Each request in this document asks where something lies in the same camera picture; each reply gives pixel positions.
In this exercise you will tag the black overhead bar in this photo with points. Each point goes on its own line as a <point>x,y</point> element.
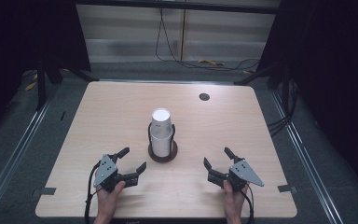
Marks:
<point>180,5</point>

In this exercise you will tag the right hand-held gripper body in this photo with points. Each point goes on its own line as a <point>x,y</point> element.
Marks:
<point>245,171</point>

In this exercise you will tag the printed white paper cup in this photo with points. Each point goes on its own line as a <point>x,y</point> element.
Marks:
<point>161,122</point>

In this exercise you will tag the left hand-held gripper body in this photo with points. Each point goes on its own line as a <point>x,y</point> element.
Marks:
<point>105,170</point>

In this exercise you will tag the dark curtain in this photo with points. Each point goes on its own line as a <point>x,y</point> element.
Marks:
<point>332,77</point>
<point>18,37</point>

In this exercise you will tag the grey tape strip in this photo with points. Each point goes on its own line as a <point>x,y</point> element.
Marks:
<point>287,188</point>
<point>45,191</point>

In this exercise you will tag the dark round table grommet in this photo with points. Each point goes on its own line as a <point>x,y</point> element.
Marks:
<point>204,96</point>

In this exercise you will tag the small yellow tape piece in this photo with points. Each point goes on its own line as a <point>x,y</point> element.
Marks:
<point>247,72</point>

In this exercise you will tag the long yellow tape strip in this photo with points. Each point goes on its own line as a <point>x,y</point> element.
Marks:
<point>210,62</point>

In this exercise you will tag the metal floor rail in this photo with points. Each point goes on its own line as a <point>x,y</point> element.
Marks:
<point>15,152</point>
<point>307,155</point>

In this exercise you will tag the person's right hand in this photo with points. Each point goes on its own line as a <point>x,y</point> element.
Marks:
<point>233,200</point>

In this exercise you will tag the person's left hand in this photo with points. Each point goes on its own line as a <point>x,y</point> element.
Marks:
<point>108,199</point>

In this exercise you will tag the black metal stand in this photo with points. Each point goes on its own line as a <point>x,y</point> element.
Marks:
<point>284,90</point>
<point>41,87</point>

